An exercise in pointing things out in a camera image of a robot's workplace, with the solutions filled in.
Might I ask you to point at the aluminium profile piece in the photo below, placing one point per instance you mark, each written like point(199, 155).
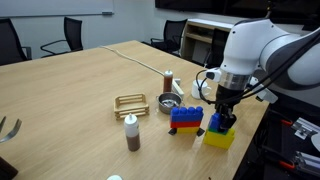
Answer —
point(308, 162)

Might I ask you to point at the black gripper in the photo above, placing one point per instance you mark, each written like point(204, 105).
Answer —
point(225, 100)

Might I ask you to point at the white ceramic mug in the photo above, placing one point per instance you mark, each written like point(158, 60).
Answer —
point(196, 90)

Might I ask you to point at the wall whiteboard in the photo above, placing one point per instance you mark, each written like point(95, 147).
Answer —
point(50, 6)

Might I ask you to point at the blue red yellow block stack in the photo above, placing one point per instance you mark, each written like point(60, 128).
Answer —
point(186, 116)

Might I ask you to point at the small wooden crate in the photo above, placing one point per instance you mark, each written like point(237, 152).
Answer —
point(131, 111)

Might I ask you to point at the aluminium bracket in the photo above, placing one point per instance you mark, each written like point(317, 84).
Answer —
point(305, 128)

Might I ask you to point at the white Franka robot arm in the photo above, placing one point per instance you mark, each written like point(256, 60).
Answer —
point(253, 46)

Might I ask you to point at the brown sauce squeeze bottle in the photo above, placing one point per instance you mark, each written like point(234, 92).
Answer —
point(133, 141)

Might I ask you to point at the red-brown sauce squeeze bottle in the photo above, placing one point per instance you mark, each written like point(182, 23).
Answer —
point(168, 83)

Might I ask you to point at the whiteboard eraser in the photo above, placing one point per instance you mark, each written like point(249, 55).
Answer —
point(107, 13)

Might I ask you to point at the wooden cabinet shelf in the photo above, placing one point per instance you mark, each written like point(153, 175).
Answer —
point(200, 33)

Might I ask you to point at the small metal pot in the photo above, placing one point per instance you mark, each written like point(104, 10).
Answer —
point(166, 106)

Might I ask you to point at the black organizer box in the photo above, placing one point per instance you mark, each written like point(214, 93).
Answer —
point(6, 171)

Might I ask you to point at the black mesh office chair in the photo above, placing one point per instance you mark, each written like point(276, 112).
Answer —
point(8, 43)
point(73, 33)

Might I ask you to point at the black wall screen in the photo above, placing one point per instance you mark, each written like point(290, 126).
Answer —
point(216, 6)

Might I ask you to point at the white plug adapter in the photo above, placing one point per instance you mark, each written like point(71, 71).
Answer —
point(177, 80)

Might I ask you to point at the white round disc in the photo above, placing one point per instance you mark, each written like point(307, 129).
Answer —
point(316, 141)

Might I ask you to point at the cream power strip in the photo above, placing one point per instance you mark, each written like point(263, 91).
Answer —
point(178, 90)

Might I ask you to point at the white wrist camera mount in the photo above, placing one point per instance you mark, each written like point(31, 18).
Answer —
point(266, 95)

